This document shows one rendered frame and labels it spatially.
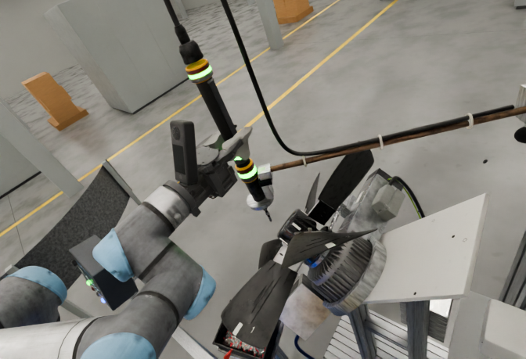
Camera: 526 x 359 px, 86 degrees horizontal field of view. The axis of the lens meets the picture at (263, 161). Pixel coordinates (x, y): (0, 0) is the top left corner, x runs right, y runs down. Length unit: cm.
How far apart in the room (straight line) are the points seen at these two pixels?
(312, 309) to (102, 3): 639
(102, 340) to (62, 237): 205
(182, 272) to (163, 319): 8
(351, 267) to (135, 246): 62
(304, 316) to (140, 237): 69
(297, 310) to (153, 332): 68
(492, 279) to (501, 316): 120
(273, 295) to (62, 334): 54
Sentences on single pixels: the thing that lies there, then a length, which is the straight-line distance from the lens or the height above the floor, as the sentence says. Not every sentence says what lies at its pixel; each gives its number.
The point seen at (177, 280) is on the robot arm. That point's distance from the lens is 48.
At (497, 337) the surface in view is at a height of 97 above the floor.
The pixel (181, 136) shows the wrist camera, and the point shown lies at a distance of 51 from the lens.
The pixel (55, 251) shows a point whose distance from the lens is 244.
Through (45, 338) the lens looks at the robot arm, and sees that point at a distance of 51.
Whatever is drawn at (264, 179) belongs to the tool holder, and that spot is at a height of 153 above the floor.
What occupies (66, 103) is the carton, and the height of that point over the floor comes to 47.
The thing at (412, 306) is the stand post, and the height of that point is 102.
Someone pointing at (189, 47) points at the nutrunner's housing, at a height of 185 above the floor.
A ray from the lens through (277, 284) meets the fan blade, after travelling 89.
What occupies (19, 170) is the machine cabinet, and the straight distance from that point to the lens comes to 666.
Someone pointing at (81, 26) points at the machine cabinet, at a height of 183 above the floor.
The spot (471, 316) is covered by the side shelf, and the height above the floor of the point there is 86.
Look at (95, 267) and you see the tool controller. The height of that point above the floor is 125.
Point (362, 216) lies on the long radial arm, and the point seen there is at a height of 113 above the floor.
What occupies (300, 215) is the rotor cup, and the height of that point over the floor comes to 126.
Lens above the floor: 195
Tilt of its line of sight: 36 degrees down
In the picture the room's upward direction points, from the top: 23 degrees counter-clockwise
